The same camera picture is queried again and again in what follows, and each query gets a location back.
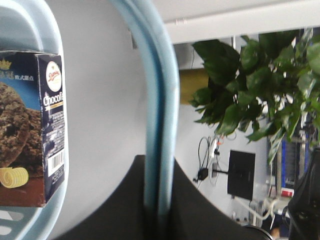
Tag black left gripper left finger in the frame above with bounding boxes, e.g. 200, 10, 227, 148
57, 155, 155, 240

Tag black monitor on stand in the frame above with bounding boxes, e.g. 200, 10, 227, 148
212, 150, 256, 201

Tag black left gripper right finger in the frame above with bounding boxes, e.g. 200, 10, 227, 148
159, 158, 272, 240

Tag chocolate cookie box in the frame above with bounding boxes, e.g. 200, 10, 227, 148
0, 50, 65, 208

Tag light blue plastic basket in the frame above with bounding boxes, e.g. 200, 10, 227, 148
0, 0, 180, 240

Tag potted green plant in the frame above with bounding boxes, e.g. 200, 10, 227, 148
190, 28, 320, 161

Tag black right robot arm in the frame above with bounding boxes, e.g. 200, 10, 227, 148
287, 147, 320, 240

